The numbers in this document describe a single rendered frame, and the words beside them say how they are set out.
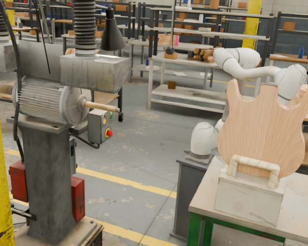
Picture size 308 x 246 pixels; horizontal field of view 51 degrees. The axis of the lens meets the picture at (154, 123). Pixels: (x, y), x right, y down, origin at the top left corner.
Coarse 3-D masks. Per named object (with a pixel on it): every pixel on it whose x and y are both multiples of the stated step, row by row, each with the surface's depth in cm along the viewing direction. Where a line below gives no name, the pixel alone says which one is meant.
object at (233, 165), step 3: (231, 159) 139; (231, 162) 139; (234, 162) 138; (231, 165) 139; (234, 165) 139; (231, 168) 140; (234, 168) 139; (231, 171) 140; (234, 171) 140; (231, 174) 140; (234, 174) 140; (228, 177) 142; (231, 177) 141; (234, 177) 141
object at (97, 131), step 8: (96, 112) 205; (104, 112) 206; (112, 112) 214; (88, 120) 205; (96, 120) 203; (112, 120) 217; (88, 128) 207; (96, 128) 205; (104, 128) 208; (112, 128) 219; (88, 136) 209; (96, 136) 207; (104, 136) 210; (88, 144) 213
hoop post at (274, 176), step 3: (273, 171) 132; (276, 171) 132; (270, 174) 134; (273, 174) 132; (276, 174) 132; (270, 177) 134; (273, 177) 133; (276, 177) 133; (270, 180) 134; (273, 180) 133; (276, 180) 133; (270, 183) 134; (273, 183) 134; (267, 186) 136; (270, 186) 135; (273, 189) 135
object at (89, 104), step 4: (88, 104) 176; (92, 104) 176; (96, 104) 175; (100, 104) 175; (104, 104) 175; (96, 108) 176; (100, 108) 174; (104, 108) 173; (108, 108) 173; (112, 108) 172
